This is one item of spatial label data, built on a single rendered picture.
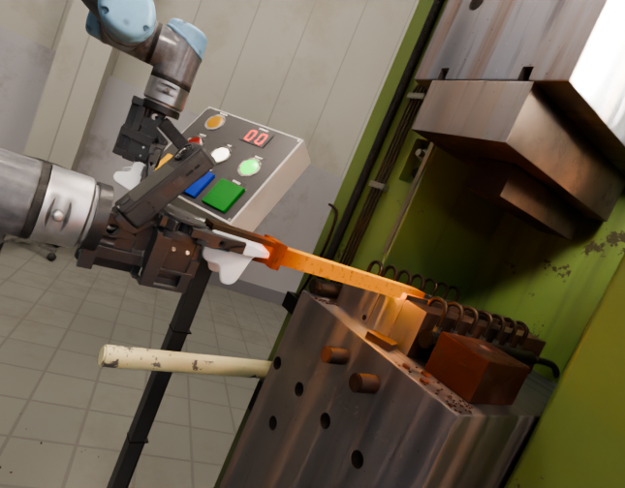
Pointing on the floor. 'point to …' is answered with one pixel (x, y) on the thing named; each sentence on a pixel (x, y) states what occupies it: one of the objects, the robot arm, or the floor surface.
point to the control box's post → (159, 377)
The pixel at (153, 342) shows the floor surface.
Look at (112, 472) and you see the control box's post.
